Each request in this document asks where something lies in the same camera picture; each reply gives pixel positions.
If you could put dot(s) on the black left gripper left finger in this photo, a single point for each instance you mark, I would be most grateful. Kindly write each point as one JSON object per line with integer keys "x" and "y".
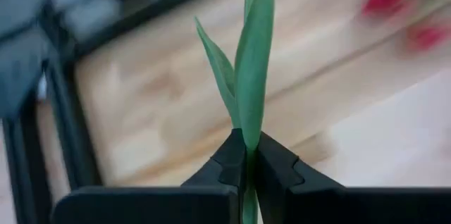
{"x": 211, "y": 203}

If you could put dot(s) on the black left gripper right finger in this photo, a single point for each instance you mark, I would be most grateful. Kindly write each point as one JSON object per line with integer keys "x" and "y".
{"x": 299, "y": 203}

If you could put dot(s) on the pink tulip flower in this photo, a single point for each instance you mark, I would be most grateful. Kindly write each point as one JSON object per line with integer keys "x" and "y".
{"x": 253, "y": 76}

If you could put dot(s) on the black aluminium table frame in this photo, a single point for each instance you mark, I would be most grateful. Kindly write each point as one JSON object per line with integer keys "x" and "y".
{"x": 81, "y": 146}

